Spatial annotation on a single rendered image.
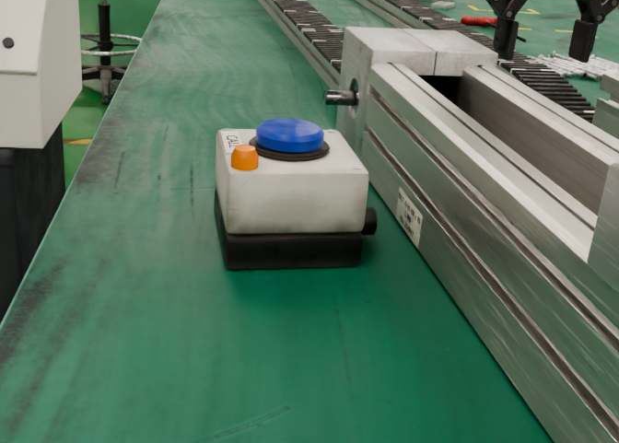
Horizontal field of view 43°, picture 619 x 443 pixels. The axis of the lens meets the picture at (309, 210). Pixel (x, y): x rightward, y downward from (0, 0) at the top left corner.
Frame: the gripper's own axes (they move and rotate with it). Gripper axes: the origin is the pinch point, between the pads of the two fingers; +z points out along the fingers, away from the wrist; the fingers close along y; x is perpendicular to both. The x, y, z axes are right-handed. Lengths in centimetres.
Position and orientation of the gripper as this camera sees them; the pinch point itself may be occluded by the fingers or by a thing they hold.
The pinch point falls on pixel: (543, 47)
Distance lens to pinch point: 86.0
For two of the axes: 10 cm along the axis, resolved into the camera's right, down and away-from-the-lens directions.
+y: -9.8, 0.1, -2.0
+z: -0.7, 9.2, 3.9
